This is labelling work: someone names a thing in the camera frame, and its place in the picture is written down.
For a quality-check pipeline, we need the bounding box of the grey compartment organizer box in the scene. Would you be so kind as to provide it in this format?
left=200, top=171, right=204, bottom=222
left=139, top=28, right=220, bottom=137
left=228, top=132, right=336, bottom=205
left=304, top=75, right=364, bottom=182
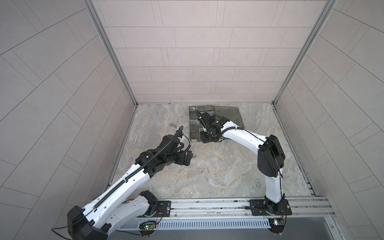
left=189, top=105, right=245, bottom=142

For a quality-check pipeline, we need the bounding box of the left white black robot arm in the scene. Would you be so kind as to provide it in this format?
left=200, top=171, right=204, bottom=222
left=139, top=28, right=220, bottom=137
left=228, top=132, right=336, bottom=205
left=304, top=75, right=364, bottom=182
left=64, top=126, right=193, bottom=240

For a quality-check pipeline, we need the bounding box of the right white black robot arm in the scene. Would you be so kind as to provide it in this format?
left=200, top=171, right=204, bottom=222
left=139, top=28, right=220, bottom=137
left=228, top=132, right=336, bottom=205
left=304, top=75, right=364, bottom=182
left=195, top=110, right=292, bottom=216

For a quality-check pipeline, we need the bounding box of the left circuit board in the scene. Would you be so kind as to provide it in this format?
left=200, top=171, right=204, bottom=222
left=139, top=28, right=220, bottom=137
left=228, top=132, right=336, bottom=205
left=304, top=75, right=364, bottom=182
left=139, top=221, right=157, bottom=235

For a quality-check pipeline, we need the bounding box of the circuit board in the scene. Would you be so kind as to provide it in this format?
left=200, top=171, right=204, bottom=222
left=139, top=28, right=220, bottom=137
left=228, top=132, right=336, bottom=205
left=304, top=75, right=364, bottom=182
left=268, top=218, right=285, bottom=234
left=139, top=221, right=157, bottom=235

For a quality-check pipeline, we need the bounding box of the right circuit board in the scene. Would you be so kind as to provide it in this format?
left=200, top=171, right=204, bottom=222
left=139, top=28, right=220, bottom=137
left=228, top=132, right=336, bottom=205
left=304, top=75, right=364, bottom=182
left=268, top=218, right=285, bottom=234

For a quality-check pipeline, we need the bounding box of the aluminium mounting rail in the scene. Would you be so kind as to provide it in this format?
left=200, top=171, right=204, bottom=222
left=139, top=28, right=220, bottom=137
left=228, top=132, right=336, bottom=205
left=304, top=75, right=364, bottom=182
left=83, top=196, right=335, bottom=223

